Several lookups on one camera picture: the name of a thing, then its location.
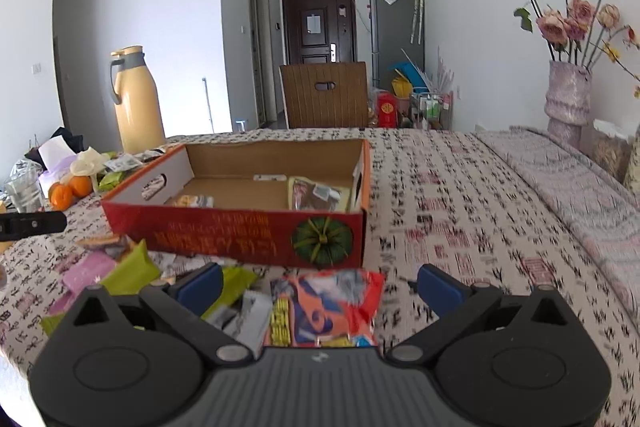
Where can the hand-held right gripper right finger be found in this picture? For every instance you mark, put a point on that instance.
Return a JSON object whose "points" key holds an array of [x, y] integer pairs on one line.
{"points": [[440, 289]]}

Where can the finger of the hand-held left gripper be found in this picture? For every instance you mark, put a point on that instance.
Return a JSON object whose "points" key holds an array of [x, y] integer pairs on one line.
{"points": [[30, 225]]}

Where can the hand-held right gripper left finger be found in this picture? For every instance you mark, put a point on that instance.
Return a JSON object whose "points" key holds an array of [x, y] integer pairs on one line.
{"points": [[197, 289]]}

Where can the red cardboard box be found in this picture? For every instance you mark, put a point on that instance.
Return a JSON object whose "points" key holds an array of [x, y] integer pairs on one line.
{"points": [[225, 232]]}

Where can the green snack packet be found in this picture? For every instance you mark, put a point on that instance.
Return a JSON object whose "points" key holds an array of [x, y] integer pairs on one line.
{"points": [[132, 269], [235, 282]]}

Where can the orange fruit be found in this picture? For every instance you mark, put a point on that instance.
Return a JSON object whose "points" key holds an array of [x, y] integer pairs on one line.
{"points": [[81, 186], [61, 197]]}

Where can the purple plastic bag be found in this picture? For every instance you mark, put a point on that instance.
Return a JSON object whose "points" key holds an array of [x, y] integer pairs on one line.
{"points": [[57, 177]]}

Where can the white biscuit packet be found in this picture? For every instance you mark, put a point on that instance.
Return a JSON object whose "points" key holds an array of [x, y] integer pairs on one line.
{"points": [[250, 317]]}

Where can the pink snack packet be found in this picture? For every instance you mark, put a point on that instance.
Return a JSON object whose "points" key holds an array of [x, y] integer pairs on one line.
{"points": [[90, 269]]}

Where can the orange cracker packet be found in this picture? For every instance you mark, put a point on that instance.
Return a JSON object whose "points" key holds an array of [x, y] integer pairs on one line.
{"points": [[102, 243]]}

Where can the white plastic bag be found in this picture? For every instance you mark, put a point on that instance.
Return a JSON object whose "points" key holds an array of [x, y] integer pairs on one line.
{"points": [[55, 152]]}

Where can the cream crumpled wrapper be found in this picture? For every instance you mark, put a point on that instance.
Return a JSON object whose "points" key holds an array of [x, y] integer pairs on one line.
{"points": [[90, 162]]}

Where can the yellow biscuit packet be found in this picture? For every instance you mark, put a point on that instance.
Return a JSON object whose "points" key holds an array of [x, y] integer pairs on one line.
{"points": [[192, 201]]}

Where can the black clothing pile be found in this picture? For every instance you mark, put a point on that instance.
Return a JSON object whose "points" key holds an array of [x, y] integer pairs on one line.
{"points": [[70, 139]]}

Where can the small green packet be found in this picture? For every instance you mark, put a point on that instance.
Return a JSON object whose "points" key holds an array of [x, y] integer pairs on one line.
{"points": [[114, 181]]}

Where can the pile of small sachets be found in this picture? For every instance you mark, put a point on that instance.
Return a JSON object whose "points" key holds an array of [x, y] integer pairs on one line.
{"points": [[130, 161]]}

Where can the brown snack packet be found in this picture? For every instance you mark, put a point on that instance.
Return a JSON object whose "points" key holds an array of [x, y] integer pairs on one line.
{"points": [[320, 196]]}

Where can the pink patterned table runner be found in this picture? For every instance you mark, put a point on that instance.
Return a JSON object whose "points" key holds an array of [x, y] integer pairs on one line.
{"points": [[565, 197]]}

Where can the yellow thermos jug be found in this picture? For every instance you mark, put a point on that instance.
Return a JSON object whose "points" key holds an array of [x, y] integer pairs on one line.
{"points": [[135, 107]]}

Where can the blue plastic stool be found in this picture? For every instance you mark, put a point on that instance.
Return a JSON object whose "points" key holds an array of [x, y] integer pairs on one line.
{"points": [[241, 124]]}

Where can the red gift box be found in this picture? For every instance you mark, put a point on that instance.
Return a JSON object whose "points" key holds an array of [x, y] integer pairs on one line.
{"points": [[387, 109]]}

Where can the yellow bag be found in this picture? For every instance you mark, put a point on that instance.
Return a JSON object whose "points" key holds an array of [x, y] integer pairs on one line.
{"points": [[401, 88]]}

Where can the wooden chair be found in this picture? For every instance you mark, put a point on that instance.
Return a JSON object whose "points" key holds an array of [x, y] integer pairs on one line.
{"points": [[300, 102]]}

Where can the white feather decoration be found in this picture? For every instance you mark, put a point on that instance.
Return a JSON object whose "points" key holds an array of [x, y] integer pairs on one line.
{"points": [[445, 74]]}

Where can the blue plastic dustpan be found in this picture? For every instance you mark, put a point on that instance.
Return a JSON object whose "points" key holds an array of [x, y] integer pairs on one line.
{"points": [[407, 74]]}

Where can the pink textured vase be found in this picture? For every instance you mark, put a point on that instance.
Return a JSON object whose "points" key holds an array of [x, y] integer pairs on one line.
{"points": [[567, 102]]}

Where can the grey interior door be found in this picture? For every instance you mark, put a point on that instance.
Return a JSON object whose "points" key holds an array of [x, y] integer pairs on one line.
{"points": [[260, 57]]}

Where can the grey refrigerator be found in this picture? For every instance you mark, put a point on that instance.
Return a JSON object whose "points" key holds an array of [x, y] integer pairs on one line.
{"points": [[390, 37]]}

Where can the dark brown entrance door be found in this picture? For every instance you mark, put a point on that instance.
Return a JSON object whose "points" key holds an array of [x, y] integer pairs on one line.
{"points": [[300, 47]]}

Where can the white folded umbrella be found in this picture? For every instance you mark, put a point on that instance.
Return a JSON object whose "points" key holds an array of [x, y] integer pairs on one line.
{"points": [[417, 12]]}

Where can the dried pink rose bouquet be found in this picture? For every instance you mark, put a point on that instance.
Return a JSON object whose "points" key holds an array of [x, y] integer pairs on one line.
{"points": [[552, 27]]}

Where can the white door notice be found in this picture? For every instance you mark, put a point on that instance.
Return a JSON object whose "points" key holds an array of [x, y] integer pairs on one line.
{"points": [[313, 23]]}

